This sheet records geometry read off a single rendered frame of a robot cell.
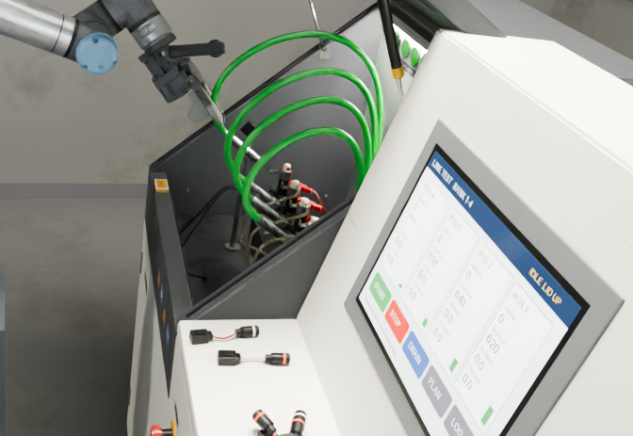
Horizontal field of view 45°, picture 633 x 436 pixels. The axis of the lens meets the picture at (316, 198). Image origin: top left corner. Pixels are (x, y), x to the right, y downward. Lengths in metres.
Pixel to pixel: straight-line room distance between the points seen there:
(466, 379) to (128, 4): 1.01
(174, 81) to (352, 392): 0.74
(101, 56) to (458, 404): 0.90
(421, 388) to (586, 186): 0.35
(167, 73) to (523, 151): 0.84
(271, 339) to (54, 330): 1.69
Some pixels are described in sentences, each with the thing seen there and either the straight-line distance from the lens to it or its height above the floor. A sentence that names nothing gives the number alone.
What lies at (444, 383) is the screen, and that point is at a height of 1.21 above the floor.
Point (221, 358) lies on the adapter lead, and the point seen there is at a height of 1.00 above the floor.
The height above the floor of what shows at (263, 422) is 1.01.
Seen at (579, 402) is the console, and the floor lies 1.34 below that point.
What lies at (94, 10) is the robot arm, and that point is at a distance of 1.62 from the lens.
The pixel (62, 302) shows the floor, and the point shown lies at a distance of 3.12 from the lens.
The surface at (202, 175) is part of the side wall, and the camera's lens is 2.00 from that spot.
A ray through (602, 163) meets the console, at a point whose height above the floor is 1.54.
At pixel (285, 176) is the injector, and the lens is 1.67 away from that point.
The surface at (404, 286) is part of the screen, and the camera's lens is 1.13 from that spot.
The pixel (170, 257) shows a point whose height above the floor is 0.95.
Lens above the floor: 1.81
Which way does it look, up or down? 26 degrees down
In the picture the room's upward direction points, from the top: 11 degrees clockwise
